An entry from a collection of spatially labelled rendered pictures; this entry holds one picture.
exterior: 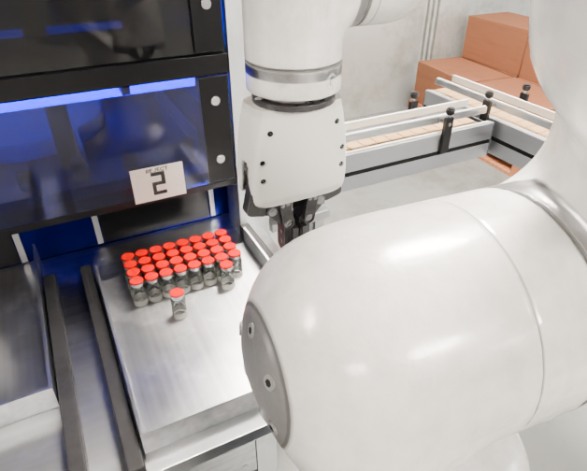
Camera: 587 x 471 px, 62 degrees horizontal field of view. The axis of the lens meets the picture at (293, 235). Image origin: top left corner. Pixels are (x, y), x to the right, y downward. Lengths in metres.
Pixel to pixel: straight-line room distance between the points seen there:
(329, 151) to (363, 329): 0.31
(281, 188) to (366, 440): 0.31
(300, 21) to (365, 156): 0.77
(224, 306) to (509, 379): 0.60
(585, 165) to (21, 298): 0.80
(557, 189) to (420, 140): 0.99
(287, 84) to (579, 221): 0.25
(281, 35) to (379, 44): 3.58
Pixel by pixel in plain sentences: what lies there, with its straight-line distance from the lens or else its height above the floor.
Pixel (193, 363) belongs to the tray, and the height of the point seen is 0.88.
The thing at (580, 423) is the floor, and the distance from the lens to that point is 1.95.
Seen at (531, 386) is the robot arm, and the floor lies 1.24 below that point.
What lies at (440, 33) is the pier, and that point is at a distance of 4.13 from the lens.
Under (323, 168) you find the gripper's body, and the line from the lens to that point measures 0.48.
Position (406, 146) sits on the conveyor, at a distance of 1.21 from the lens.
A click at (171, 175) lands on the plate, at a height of 1.03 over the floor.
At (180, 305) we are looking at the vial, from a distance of 0.75.
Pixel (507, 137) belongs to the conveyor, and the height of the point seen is 0.90.
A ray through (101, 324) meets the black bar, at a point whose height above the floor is 0.90.
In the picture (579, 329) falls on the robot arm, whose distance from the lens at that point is 0.23.
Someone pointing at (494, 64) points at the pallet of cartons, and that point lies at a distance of 3.95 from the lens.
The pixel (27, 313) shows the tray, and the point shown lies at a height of 0.88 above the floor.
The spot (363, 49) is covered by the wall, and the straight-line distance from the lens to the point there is 3.90.
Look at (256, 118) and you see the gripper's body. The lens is 0.43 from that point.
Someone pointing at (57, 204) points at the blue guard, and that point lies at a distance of 0.83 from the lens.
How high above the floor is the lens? 1.40
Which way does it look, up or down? 34 degrees down
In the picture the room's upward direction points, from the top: straight up
